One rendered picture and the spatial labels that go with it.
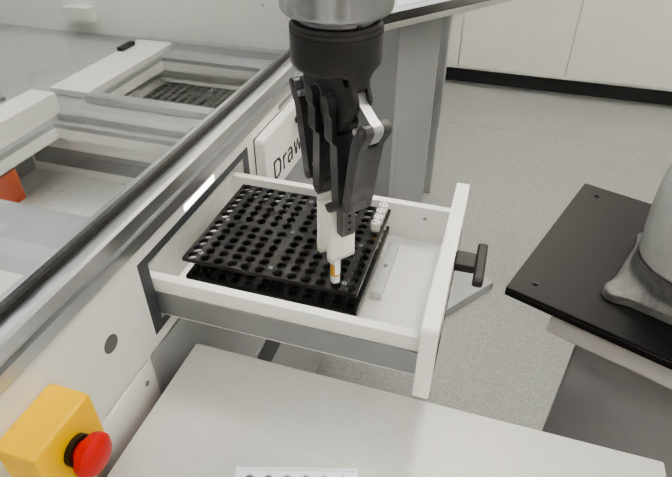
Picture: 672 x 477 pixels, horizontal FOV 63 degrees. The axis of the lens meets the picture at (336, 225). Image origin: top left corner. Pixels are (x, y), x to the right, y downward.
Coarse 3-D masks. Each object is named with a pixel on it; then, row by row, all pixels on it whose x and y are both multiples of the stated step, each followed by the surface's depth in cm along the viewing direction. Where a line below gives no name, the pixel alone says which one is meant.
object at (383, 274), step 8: (392, 248) 77; (384, 256) 75; (392, 256) 75; (384, 264) 74; (392, 264) 75; (384, 272) 72; (376, 280) 71; (384, 280) 71; (376, 288) 70; (384, 288) 71; (376, 296) 70
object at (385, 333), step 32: (224, 192) 82; (192, 224) 75; (416, 224) 79; (160, 256) 68; (192, 256) 76; (416, 256) 77; (160, 288) 66; (192, 288) 64; (224, 288) 63; (416, 288) 72; (192, 320) 67; (224, 320) 65; (256, 320) 63; (288, 320) 62; (320, 320) 60; (352, 320) 59; (384, 320) 67; (416, 320) 67; (352, 352) 61; (384, 352) 60; (416, 352) 58
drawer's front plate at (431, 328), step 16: (464, 192) 74; (464, 208) 71; (448, 224) 68; (448, 240) 65; (448, 256) 63; (448, 272) 60; (432, 288) 58; (448, 288) 60; (432, 304) 56; (432, 320) 55; (432, 336) 54; (432, 352) 55; (416, 368) 57; (432, 368) 57; (416, 384) 59
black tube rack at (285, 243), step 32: (256, 192) 79; (288, 192) 79; (224, 224) 72; (256, 224) 72; (288, 224) 73; (224, 256) 72; (256, 256) 67; (288, 256) 67; (320, 256) 68; (352, 256) 68; (256, 288) 67; (288, 288) 67; (320, 288) 63
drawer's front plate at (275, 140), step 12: (288, 108) 95; (276, 120) 91; (288, 120) 94; (264, 132) 88; (276, 132) 89; (288, 132) 95; (264, 144) 86; (276, 144) 90; (288, 144) 96; (264, 156) 87; (276, 156) 91; (300, 156) 103; (264, 168) 88; (276, 168) 92; (288, 168) 98
